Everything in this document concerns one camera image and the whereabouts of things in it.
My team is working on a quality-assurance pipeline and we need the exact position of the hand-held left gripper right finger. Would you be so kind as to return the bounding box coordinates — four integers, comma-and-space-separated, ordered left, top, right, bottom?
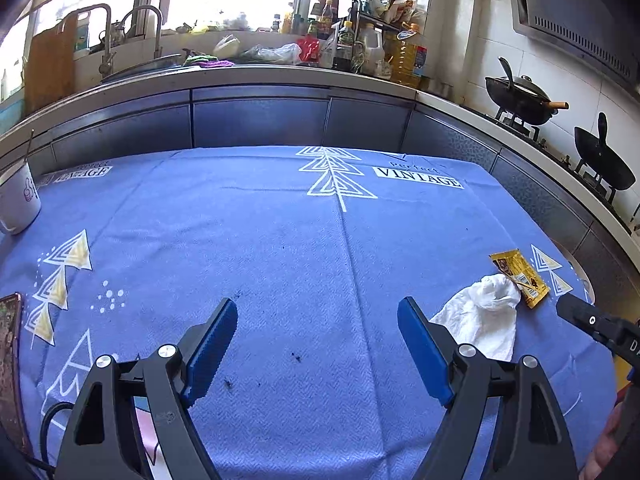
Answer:
397, 296, 578, 480

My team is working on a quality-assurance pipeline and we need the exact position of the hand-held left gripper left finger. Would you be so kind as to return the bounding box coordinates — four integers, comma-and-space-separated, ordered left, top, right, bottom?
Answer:
55, 297, 239, 480

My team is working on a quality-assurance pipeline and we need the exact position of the white tissue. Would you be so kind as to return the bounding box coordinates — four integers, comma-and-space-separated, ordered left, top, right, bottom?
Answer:
429, 274, 521, 362

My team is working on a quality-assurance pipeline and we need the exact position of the yellow wrapper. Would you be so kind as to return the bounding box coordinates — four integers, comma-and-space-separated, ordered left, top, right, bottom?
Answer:
489, 251, 551, 309

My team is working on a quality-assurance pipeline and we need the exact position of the person's right hand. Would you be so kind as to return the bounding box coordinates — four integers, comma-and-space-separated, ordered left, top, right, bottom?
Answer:
580, 402, 626, 480

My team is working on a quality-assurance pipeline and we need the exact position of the blue patterned tablecloth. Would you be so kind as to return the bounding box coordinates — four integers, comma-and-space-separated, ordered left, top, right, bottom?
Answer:
0, 145, 621, 480

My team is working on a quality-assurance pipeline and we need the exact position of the gas stove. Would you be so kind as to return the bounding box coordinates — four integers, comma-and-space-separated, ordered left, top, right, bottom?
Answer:
462, 102, 640, 236

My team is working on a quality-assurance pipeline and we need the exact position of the black wok with lid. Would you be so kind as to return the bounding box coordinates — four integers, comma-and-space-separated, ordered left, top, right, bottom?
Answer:
484, 57, 570, 127

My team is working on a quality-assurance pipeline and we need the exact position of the white mug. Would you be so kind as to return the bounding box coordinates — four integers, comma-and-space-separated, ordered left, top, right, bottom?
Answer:
0, 160, 42, 236

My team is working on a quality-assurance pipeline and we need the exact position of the purple and green cloth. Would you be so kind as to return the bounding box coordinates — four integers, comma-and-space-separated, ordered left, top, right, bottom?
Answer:
182, 52, 235, 68

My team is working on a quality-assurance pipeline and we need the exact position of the steel sink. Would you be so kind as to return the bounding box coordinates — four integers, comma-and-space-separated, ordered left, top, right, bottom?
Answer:
100, 53, 183, 83

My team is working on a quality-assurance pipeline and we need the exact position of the large yellow oil bottle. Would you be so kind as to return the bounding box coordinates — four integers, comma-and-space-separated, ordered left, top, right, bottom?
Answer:
387, 22, 428, 86

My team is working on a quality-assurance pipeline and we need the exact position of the white plastic bag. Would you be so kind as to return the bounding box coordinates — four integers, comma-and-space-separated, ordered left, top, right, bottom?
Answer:
240, 42, 302, 65

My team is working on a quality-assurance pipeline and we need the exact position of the white plastic jug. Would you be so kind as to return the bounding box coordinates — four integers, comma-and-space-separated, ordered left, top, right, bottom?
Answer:
357, 27, 388, 76

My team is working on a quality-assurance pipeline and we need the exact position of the dark sauce bottle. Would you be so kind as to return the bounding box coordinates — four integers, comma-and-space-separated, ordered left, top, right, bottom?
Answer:
331, 20, 356, 72

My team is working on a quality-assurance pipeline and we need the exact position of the red packet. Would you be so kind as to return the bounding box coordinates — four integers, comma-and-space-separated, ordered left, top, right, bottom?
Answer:
296, 36, 321, 67

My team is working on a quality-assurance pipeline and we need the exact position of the steel range hood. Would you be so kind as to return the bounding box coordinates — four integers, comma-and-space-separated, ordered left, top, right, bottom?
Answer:
502, 0, 640, 92

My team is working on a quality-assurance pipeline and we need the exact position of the steel faucet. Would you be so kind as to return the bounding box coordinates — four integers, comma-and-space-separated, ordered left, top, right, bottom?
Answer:
120, 5, 163, 61
60, 3, 117, 78

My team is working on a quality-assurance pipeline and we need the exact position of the wooden cutting board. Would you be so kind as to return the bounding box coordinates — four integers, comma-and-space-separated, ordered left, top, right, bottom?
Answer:
24, 12, 78, 113

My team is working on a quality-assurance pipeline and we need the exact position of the row of condiment bottles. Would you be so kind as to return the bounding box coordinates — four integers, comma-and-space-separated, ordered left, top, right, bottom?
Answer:
272, 0, 346, 41

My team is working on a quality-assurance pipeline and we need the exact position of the black rack with bags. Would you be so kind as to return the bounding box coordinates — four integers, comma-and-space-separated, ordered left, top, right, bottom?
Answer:
345, 0, 431, 36

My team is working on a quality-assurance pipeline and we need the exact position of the black cable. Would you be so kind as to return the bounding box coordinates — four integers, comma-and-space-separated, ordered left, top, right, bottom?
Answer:
39, 402, 76, 473

